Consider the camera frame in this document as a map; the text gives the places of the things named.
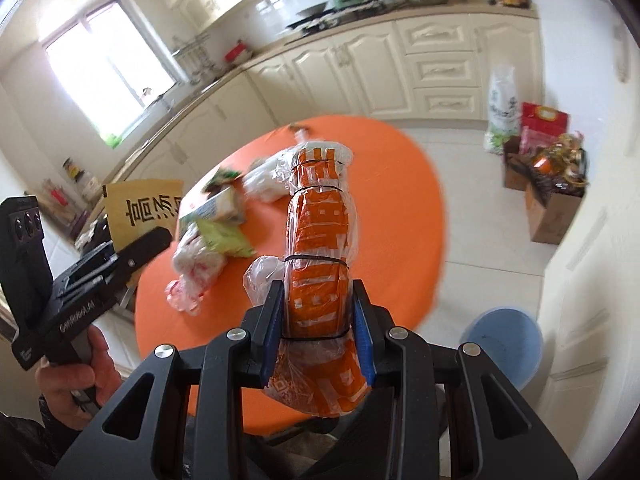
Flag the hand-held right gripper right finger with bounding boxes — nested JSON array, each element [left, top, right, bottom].
[[350, 279, 581, 480]]

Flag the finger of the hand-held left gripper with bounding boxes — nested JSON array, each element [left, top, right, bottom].
[[114, 226, 174, 287]]

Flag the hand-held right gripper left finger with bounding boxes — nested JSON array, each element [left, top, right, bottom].
[[50, 280, 286, 480]]

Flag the orange printed plastic-wrapped package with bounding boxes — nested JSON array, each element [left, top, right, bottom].
[[244, 142, 373, 418]]

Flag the blue plastic bin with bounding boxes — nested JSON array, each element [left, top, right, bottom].
[[457, 309, 544, 392]]

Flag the person's left forearm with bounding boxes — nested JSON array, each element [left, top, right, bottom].
[[0, 395, 86, 480]]

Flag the person's left hand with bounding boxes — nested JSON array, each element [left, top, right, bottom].
[[35, 327, 123, 431]]

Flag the white red-printed plastic bag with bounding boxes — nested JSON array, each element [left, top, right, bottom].
[[166, 232, 226, 316]]

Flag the yellow paper bag black print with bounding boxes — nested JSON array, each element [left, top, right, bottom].
[[102, 178, 185, 248]]

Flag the green and white wrapper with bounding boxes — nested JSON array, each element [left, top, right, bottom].
[[179, 186, 246, 226]]

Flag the light green snack packet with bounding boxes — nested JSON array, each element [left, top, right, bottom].
[[197, 220, 256, 259]]

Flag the dark green snack packet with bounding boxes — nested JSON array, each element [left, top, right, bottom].
[[202, 167, 243, 193]]

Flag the round orange table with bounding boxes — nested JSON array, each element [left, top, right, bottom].
[[132, 115, 448, 436]]

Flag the white twisted plastic bag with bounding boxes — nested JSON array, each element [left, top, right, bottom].
[[242, 147, 301, 203]]

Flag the sink faucet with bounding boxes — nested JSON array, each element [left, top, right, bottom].
[[142, 87, 173, 111]]

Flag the kitchen window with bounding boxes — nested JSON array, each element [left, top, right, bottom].
[[42, 0, 178, 148]]

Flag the metal dish rack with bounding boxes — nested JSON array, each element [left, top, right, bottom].
[[172, 32, 213, 83]]

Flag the large cardboard box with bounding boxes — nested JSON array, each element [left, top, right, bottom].
[[525, 180, 583, 246]]

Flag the white panelled door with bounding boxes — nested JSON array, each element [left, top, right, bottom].
[[537, 110, 640, 461]]

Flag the cooking oil bottle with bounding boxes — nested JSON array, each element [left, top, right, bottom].
[[530, 147, 561, 173]]

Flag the white rice sack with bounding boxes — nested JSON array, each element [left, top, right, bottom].
[[482, 65, 521, 156]]

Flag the cream kitchen base cabinets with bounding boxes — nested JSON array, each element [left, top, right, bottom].
[[107, 7, 543, 201]]

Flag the red rice bag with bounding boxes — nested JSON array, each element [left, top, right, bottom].
[[519, 102, 571, 156]]

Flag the black gas stove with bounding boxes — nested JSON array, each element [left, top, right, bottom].
[[286, 2, 388, 36]]

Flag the beige kitchen countertop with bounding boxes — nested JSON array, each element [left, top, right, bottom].
[[165, 2, 541, 111]]

